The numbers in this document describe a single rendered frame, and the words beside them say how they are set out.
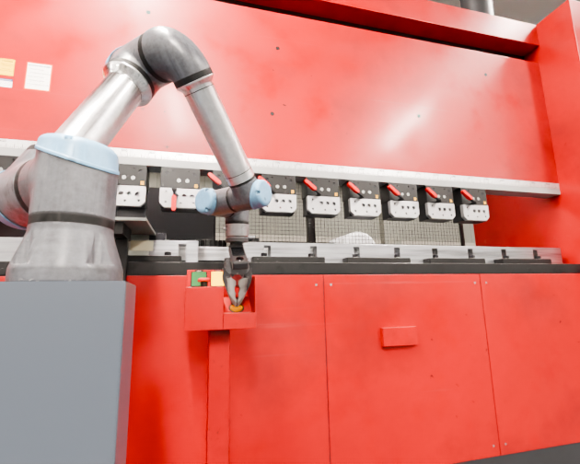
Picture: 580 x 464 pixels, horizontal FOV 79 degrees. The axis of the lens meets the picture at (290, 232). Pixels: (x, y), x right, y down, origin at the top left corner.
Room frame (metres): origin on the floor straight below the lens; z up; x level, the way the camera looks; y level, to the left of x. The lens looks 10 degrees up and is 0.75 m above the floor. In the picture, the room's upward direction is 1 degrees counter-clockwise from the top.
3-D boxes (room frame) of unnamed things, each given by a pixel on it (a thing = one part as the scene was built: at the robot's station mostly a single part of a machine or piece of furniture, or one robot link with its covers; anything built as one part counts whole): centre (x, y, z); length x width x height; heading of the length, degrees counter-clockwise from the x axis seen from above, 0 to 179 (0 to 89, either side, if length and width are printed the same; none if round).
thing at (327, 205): (1.52, -0.14, 1.18); 0.15 x 0.09 x 0.17; 105
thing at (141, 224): (1.17, 0.57, 1.00); 0.26 x 0.18 x 0.01; 15
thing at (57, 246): (0.54, 0.34, 0.82); 0.15 x 0.15 x 0.10
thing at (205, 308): (1.09, 0.22, 0.75); 0.20 x 0.16 x 0.18; 105
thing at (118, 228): (1.14, 0.56, 0.88); 0.14 x 0.04 x 0.22; 15
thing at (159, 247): (1.33, 0.56, 0.92); 0.39 x 0.06 x 0.10; 105
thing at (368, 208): (1.57, -0.33, 1.18); 0.15 x 0.09 x 0.17; 105
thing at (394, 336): (1.43, -0.42, 0.58); 0.15 x 0.02 x 0.07; 105
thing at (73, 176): (0.54, 0.35, 0.94); 0.13 x 0.12 x 0.14; 59
